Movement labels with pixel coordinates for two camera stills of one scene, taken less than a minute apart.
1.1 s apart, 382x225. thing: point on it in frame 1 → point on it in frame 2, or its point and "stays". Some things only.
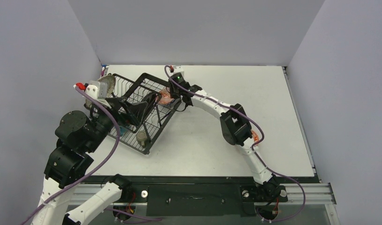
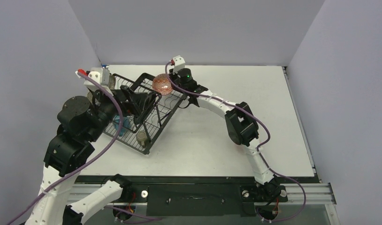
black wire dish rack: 142,106 stays
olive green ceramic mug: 141,136 stays
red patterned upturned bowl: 165,97 → 162,85
